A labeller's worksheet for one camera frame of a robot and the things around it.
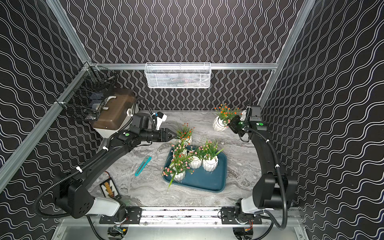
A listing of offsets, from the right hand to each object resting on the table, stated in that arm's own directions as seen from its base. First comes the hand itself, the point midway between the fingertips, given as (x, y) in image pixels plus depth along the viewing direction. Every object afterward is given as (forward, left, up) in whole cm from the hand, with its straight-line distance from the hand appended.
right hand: (228, 122), depth 83 cm
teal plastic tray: (-23, +15, -24) cm, 36 cm away
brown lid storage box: (+12, +68, -2) cm, 69 cm away
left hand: (-10, +29, +3) cm, 31 cm away
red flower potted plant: (-1, +25, -10) cm, 27 cm away
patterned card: (-30, +65, -22) cm, 75 cm away
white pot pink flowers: (-10, +26, -16) cm, 33 cm away
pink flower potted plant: (-16, +18, -15) cm, 29 cm away
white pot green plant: (-13, +11, -11) cm, 21 cm away
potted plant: (-2, +3, +9) cm, 9 cm away
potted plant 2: (-21, +27, -9) cm, 35 cm away
